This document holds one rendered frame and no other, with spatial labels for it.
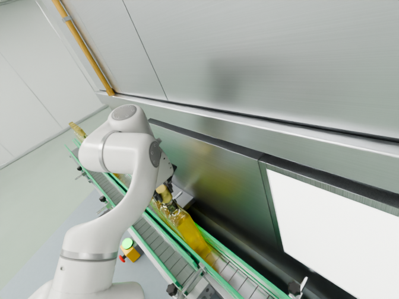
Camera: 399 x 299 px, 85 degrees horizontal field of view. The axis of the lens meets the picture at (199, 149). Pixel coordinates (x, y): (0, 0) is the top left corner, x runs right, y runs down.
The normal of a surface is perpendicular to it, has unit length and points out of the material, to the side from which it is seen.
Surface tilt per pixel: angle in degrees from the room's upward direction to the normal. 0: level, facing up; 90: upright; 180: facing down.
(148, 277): 0
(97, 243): 68
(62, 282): 34
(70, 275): 41
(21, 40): 90
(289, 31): 90
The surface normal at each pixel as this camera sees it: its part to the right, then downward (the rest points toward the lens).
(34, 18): 0.64, 0.25
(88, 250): 0.38, -0.21
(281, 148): -0.69, 0.59
